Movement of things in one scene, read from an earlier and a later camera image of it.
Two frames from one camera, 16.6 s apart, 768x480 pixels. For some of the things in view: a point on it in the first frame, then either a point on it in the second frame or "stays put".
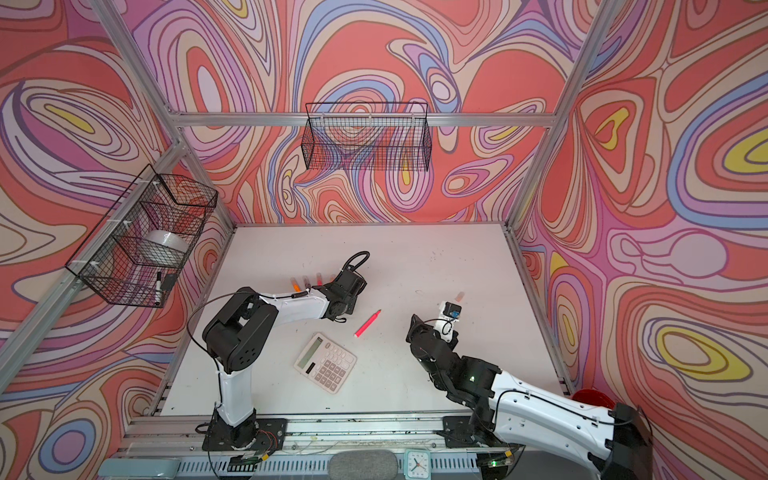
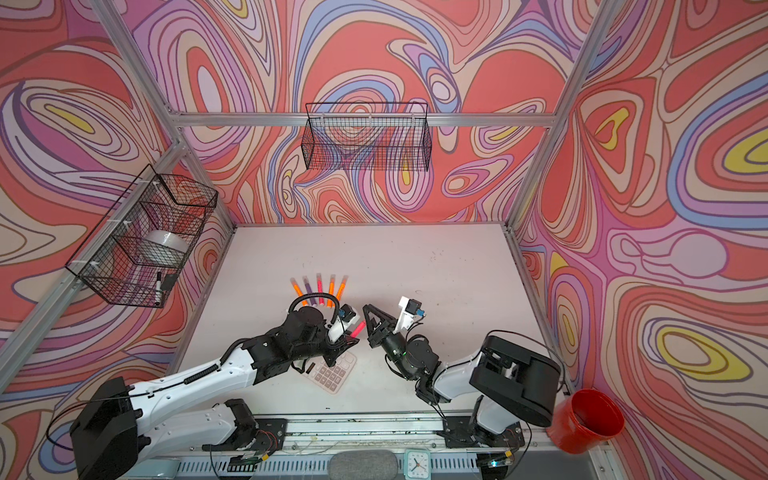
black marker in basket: (158, 289) stays put
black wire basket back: (374, 137) stays put
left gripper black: (352, 305) → (339, 347)
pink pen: (368, 322) stays put
